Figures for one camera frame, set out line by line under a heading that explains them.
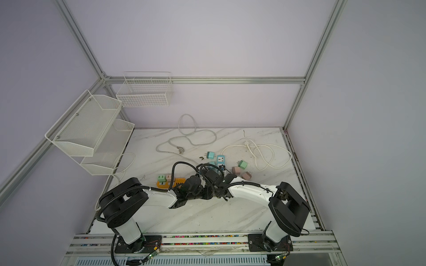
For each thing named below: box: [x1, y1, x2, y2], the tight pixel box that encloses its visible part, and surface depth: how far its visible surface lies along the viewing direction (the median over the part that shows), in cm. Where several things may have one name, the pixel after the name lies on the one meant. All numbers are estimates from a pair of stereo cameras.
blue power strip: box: [216, 154, 226, 167], surface depth 103 cm
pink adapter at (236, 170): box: [231, 166, 241, 175], surface depth 98 cm
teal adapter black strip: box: [206, 151, 215, 160], surface depth 106 cm
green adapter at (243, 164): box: [237, 160, 248, 170], surface depth 102 cm
